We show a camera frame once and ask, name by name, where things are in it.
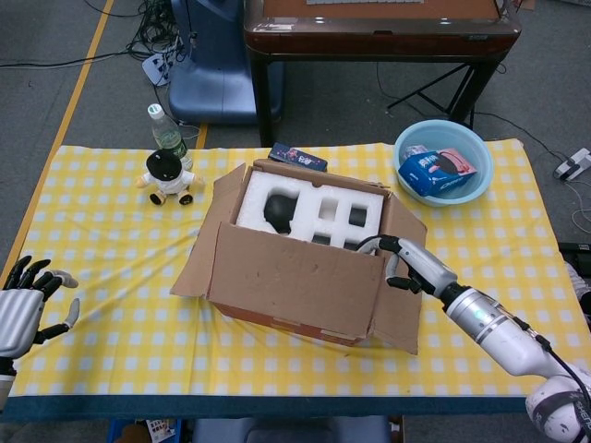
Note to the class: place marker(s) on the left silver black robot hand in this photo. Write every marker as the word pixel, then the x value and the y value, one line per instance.
pixel 18 318

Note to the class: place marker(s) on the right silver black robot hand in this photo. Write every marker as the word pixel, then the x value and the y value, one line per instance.
pixel 429 267

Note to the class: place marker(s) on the red cardboard box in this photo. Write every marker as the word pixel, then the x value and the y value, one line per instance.
pixel 295 286

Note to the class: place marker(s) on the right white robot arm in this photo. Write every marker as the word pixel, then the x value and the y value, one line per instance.
pixel 508 341

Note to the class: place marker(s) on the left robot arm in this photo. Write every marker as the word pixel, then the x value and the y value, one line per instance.
pixel 4 387

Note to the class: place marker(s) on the dark blue snack box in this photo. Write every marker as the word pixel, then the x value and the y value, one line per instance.
pixel 295 154

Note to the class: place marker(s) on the small black packed part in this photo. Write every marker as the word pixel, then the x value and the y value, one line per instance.
pixel 321 240
pixel 352 247
pixel 358 217

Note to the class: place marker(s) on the blue Oreo package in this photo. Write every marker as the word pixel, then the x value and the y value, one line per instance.
pixel 425 177

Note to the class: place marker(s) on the pink snack package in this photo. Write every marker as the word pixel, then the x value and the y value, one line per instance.
pixel 461 161

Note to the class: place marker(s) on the small silver snack packet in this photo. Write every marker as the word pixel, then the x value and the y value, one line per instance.
pixel 413 151

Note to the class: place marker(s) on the yellow white checkered tablecloth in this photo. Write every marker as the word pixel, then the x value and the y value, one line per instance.
pixel 115 240

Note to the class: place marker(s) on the light blue plastic basin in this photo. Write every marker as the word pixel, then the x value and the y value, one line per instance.
pixel 415 136

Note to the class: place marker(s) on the white foam insert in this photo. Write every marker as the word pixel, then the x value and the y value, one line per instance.
pixel 305 189

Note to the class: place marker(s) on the black equipment case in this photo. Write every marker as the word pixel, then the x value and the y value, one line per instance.
pixel 577 251

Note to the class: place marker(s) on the black round packed part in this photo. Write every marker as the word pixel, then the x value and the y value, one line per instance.
pixel 279 212

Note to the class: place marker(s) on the white floor socket device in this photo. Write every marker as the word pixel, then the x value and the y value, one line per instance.
pixel 572 164

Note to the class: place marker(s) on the printed booklet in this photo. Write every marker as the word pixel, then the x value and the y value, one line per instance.
pixel 159 429

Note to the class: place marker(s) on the black headed plush doll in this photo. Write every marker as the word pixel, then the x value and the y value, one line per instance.
pixel 171 182

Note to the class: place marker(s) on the brown mahjong table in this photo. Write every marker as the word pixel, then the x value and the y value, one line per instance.
pixel 369 41

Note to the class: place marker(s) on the clear plastic water bottle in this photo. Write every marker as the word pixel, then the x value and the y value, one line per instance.
pixel 166 136

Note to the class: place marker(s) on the white power strip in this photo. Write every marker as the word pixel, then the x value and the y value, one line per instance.
pixel 152 69

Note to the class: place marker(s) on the blue machine base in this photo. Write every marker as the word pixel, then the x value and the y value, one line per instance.
pixel 212 69

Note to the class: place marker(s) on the black metal stand frame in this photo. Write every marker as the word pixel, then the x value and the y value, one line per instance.
pixel 427 86

